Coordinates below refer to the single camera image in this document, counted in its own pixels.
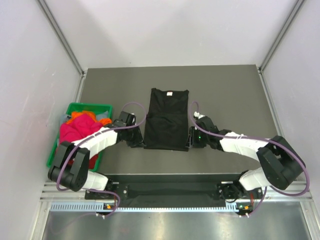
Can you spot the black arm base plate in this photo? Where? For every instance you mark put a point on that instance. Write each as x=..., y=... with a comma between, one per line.
x=228, y=184

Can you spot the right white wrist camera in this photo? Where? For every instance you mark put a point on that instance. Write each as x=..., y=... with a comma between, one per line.
x=197, y=115

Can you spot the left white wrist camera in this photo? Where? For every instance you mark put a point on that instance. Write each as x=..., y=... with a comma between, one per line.
x=134, y=121

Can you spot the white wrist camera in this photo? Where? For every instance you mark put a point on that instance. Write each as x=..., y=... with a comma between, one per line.
x=134, y=121
x=197, y=115

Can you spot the magenta t shirt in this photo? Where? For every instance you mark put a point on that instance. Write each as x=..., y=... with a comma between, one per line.
x=77, y=130

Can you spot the grey slotted cable duct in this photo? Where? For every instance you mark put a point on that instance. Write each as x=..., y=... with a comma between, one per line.
x=103, y=207

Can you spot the orange t shirt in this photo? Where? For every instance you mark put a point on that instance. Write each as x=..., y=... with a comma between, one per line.
x=102, y=118

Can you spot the black t shirt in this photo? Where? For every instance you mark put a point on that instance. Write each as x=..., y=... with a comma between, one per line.
x=167, y=126

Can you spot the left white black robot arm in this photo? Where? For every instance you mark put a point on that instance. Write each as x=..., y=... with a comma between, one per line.
x=70, y=167

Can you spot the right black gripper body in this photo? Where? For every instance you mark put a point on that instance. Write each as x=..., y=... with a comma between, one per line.
x=198, y=140

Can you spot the aluminium frame rail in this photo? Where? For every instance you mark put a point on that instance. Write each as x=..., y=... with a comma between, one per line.
x=50, y=193

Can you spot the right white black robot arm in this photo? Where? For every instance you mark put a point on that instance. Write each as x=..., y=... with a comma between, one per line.
x=279, y=166

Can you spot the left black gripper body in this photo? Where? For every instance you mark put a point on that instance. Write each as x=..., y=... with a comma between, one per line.
x=133, y=138

